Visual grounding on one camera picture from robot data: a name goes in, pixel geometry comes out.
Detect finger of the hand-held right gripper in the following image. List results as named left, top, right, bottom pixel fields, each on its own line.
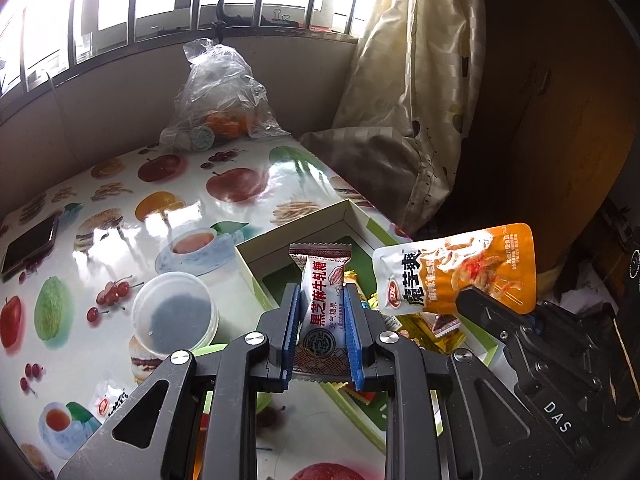
left=455, top=285, right=539, bottom=357

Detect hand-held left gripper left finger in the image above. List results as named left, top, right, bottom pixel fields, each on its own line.
left=57, top=282, right=301, bottom=480

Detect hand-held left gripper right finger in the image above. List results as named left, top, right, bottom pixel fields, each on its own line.
left=344, top=282, right=588, bottom=480

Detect white red candy packet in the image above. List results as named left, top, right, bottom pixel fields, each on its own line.
left=289, top=242, right=354, bottom=387

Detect orange snack pouch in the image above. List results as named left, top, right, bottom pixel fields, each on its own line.
left=372, top=222, right=539, bottom=329

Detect green cardboard box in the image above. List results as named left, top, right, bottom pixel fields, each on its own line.
left=234, top=199, right=501, bottom=453

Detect small red black packet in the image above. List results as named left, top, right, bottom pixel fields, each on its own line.
left=430, top=314, right=464, bottom=337

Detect yellow snack packet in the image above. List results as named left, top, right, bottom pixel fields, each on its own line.
left=400, top=327, right=469, bottom=359

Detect clear plastic jar dark contents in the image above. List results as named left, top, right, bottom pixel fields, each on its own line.
left=131, top=271, right=221, bottom=361

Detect small white red pouch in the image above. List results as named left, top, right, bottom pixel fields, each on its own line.
left=89, top=380, right=132, bottom=422

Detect fruit print tablecloth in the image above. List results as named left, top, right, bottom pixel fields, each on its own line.
left=0, top=137, right=416, bottom=480

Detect brown wooden cabinet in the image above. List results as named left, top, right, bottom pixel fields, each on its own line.
left=462, top=0, right=640, bottom=266

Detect beige patterned curtain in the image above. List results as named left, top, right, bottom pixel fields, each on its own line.
left=299, top=0, right=489, bottom=235

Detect clear plastic bag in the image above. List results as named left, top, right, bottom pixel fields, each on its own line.
left=160, top=37, right=292, bottom=154

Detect smartphone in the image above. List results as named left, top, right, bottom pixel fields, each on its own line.
left=0, top=217, right=60, bottom=284

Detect black hook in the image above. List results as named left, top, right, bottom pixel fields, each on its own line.
left=214, top=0, right=232, bottom=42

